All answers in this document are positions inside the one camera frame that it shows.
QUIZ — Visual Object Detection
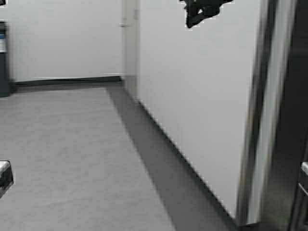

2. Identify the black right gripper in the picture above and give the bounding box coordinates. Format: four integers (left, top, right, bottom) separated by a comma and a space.
180, 0, 233, 28

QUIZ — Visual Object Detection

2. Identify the robot base left corner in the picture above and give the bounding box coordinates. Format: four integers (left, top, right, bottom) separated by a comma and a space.
0, 160, 13, 190

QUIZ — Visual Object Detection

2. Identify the robot base right corner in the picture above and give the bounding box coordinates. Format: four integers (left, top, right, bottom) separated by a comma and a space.
298, 162, 308, 195

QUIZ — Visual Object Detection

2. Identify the steel elevator door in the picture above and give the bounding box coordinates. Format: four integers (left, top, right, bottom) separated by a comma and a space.
236, 0, 308, 231

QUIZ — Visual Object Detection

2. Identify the dark bin blue label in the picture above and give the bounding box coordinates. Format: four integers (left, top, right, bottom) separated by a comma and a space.
0, 21, 14, 98

